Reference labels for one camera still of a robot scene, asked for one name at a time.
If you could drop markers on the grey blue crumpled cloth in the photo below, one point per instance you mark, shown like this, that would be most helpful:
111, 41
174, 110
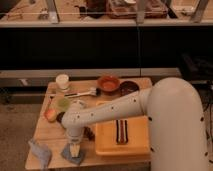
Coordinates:
42, 152

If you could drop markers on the yellow plastic tray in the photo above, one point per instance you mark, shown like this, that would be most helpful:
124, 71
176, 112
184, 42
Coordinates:
138, 138

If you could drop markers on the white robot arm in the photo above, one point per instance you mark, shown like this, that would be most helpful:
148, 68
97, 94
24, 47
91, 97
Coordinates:
176, 123

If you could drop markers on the dark green cup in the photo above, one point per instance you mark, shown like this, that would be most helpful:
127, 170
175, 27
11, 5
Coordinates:
59, 117

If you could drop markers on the dark brown bowl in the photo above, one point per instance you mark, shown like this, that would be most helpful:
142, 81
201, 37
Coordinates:
128, 87

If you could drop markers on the orange fruit slice toy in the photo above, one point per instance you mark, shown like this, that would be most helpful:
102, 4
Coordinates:
51, 114

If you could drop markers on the white cup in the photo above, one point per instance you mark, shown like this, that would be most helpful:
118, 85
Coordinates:
62, 81

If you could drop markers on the dark grape bunch toy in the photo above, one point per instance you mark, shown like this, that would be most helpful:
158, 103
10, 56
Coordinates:
89, 134

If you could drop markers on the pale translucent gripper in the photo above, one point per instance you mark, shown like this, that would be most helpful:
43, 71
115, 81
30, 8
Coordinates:
74, 144

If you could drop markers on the orange bowl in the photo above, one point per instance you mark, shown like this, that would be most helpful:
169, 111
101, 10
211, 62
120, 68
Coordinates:
108, 83

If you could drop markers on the blue sponge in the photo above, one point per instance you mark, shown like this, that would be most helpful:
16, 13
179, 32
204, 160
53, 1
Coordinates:
66, 154

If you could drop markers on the light green cup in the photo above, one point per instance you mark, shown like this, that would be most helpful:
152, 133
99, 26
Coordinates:
62, 104

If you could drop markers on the white handled brush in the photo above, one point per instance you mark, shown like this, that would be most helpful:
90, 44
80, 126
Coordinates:
91, 92

